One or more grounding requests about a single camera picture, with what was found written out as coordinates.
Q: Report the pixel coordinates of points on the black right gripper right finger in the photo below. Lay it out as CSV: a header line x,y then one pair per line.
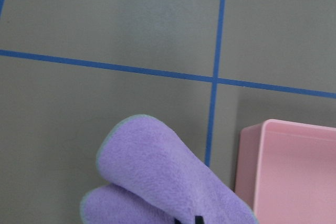
x,y
199,220

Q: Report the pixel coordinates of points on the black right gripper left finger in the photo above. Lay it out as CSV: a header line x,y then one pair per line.
x,y
177,221

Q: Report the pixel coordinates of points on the purple microfiber cloth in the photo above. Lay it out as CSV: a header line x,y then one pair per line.
x,y
153,177

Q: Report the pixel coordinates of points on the pink plastic bin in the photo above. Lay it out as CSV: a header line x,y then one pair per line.
x,y
286,172

